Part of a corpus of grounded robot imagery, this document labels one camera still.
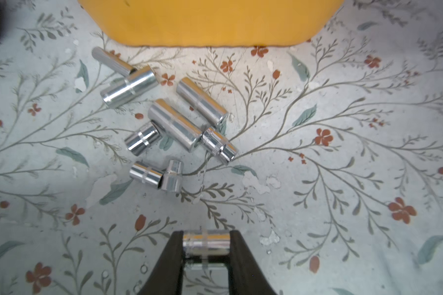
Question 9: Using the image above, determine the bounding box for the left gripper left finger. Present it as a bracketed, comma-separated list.
[137, 231, 185, 295]

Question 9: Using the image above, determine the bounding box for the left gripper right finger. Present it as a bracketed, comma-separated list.
[228, 231, 276, 295]

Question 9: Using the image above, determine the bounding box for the long thick silver socket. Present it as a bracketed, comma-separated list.
[148, 99, 203, 152]
[176, 77, 228, 127]

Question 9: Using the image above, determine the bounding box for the yellow plastic storage box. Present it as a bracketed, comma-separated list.
[80, 0, 343, 47]

